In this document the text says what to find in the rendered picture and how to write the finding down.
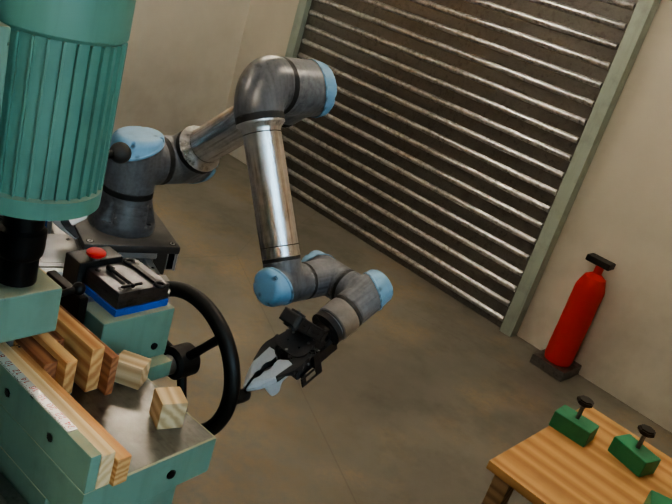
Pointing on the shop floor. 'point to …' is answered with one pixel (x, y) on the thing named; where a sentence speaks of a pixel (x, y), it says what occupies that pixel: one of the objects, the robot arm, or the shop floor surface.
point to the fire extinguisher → (574, 322)
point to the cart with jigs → (583, 463)
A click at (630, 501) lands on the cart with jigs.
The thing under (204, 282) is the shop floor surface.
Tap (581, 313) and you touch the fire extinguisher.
